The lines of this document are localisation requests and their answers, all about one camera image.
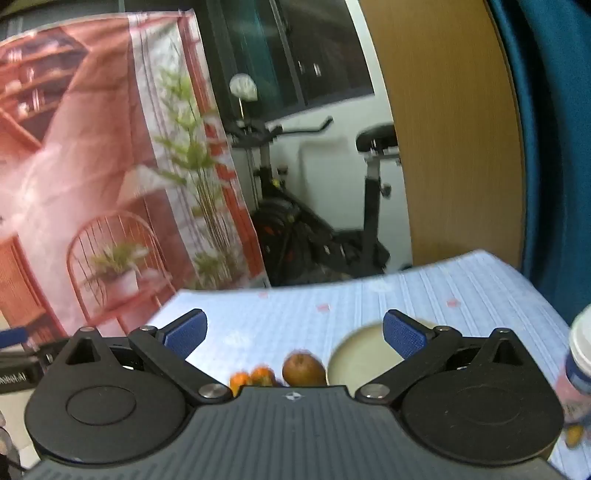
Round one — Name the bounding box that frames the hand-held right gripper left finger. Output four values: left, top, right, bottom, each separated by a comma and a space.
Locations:
44, 308, 234, 403

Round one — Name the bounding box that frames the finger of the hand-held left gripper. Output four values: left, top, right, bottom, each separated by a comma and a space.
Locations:
0, 327, 29, 349

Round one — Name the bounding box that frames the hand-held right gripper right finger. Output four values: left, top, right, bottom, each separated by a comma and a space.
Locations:
355, 309, 539, 406

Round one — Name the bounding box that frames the beige plate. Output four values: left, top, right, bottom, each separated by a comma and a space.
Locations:
327, 318, 444, 388

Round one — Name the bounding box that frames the small tangerine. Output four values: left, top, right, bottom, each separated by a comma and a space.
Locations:
229, 371, 254, 398
250, 364, 278, 387

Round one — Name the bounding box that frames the blue plaid tablecloth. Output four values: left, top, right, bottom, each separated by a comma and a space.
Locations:
148, 249, 591, 480

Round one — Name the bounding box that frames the red apple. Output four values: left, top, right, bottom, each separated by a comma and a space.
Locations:
283, 351, 328, 387

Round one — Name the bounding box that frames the black exercise bike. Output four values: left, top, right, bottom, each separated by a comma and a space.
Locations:
222, 115, 402, 287

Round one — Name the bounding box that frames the pink printed cup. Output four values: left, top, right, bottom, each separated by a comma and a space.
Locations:
556, 305, 591, 425

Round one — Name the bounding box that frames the printed backdrop cloth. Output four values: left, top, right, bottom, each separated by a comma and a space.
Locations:
0, 9, 273, 342

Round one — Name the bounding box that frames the wooden board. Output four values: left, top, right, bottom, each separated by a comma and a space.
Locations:
358, 0, 527, 271

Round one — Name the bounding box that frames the blue curtain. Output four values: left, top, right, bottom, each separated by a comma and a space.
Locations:
487, 0, 591, 324

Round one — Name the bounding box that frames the dark window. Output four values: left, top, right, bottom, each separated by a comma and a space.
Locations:
203, 0, 375, 116

